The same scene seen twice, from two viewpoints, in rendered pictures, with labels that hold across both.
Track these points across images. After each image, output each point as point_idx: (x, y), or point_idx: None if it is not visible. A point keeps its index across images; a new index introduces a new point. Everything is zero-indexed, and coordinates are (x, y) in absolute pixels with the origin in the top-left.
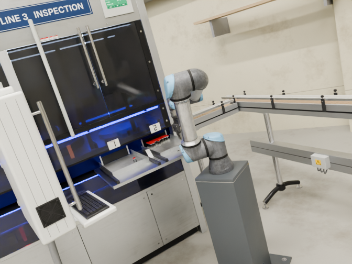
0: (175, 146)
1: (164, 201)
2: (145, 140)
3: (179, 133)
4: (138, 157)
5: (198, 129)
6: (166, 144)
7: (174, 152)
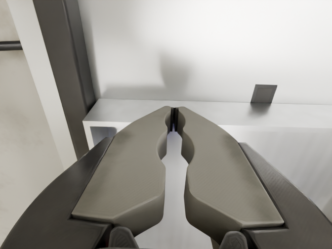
0: (288, 123)
1: None
2: None
3: (283, 232)
4: None
5: None
6: (195, 248)
7: (308, 94)
